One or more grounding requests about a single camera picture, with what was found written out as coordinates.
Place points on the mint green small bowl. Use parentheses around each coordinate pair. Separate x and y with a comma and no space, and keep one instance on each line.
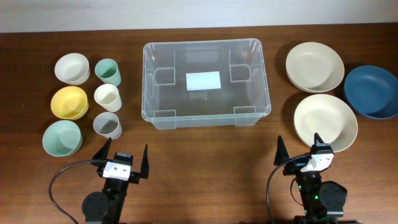
(62,138)

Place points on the mint green cup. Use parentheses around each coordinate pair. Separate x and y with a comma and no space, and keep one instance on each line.
(107,70)

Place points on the yellow small bowl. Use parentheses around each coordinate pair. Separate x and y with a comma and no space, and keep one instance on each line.
(70,103)

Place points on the cream white cup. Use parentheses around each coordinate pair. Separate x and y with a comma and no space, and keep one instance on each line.
(107,96)

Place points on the cream bowl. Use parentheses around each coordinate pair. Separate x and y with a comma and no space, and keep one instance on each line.
(328,116)

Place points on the dark blue bowl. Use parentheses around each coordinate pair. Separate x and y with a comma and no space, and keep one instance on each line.
(371,92)

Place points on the white small bowl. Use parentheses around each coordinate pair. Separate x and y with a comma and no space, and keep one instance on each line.
(72,69)

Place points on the grey cup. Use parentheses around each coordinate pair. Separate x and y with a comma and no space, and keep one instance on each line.
(108,125)

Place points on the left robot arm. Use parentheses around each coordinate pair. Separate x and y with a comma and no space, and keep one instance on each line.
(106,206)

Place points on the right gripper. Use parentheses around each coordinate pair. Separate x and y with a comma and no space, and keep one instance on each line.
(295,166)

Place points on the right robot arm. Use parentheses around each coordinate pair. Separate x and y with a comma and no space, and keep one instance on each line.
(322,202)

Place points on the white label in container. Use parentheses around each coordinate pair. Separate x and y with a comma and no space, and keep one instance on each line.
(203,81)

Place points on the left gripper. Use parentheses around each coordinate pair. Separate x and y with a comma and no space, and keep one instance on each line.
(134,177)

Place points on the clear plastic storage container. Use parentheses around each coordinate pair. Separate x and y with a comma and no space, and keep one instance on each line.
(242,100)

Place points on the beige bowl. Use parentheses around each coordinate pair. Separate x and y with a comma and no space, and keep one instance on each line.
(314,67)

